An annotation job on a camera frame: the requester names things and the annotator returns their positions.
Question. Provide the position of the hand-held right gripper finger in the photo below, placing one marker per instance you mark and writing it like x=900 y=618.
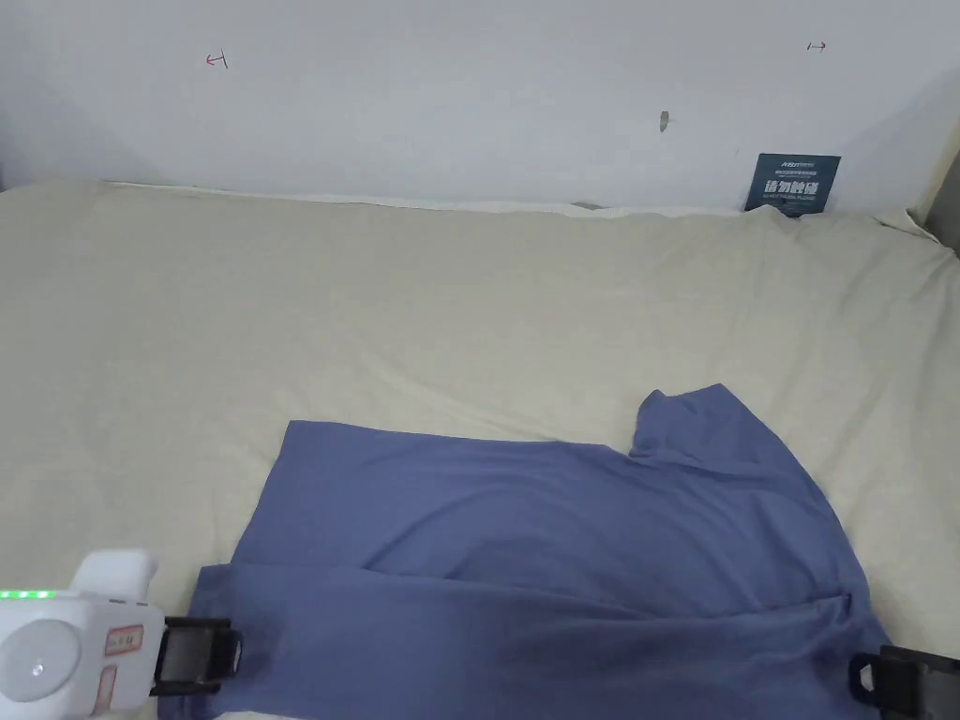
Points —
x=861 y=676

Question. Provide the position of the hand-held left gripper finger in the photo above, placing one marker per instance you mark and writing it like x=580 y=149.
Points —
x=234 y=651

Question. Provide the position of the padded headboard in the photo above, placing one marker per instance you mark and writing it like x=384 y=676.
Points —
x=943 y=201

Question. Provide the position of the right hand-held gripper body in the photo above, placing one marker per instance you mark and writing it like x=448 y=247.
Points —
x=924 y=676

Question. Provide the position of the dark blue printed card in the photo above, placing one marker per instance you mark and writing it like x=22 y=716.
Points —
x=792 y=184

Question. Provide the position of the blue shirt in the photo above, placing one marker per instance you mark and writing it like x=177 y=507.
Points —
x=540 y=540

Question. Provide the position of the bed with beige sheet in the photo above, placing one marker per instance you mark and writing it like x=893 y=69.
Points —
x=390 y=315

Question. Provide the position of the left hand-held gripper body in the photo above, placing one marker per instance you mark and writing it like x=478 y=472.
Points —
x=67 y=652

